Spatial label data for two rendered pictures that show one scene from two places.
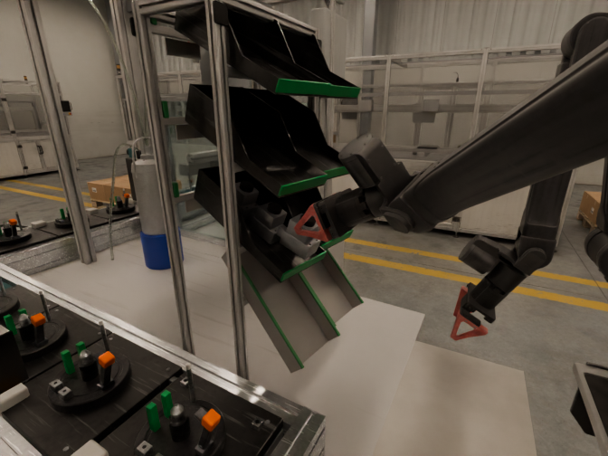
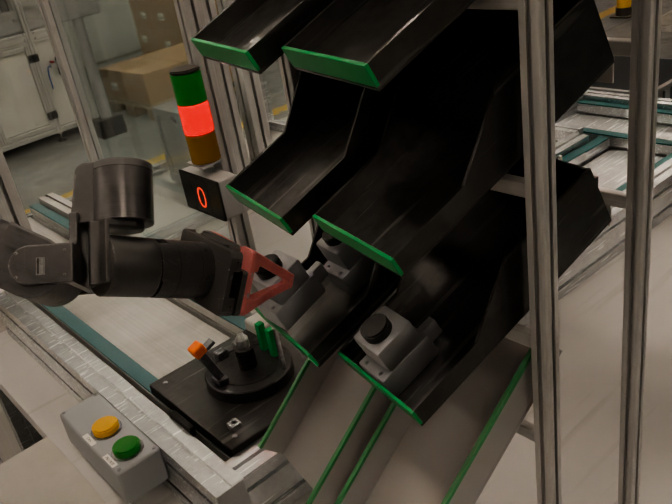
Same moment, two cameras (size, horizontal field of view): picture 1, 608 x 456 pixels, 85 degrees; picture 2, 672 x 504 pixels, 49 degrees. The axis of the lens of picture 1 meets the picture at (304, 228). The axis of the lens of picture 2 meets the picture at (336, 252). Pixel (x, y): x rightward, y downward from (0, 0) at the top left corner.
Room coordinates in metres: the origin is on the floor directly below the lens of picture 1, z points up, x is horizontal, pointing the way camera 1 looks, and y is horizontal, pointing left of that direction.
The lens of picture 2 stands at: (0.94, -0.63, 1.65)
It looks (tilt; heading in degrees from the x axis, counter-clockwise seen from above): 27 degrees down; 113
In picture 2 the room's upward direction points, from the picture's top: 10 degrees counter-clockwise
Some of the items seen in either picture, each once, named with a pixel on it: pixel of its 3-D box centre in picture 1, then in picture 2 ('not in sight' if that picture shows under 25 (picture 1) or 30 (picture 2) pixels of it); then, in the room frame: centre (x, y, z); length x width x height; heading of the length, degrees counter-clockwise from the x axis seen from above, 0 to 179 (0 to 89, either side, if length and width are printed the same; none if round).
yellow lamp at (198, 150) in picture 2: not in sight; (203, 145); (0.29, 0.40, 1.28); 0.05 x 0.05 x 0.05
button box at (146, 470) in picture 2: not in sight; (112, 444); (0.22, 0.05, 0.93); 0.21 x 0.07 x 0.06; 151
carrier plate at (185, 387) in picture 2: (183, 446); (251, 379); (0.40, 0.20, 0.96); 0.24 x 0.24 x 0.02; 61
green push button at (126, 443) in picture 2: not in sight; (127, 449); (0.28, 0.02, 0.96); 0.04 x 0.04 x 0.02
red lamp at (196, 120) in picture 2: not in sight; (196, 117); (0.29, 0.40, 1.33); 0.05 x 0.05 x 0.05
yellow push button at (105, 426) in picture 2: not in sight; (106, 428); (0.22, 0.05, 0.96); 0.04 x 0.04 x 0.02
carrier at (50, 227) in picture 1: (71, 214); not in sight; (1.51, 1.11, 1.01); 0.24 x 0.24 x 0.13; 61
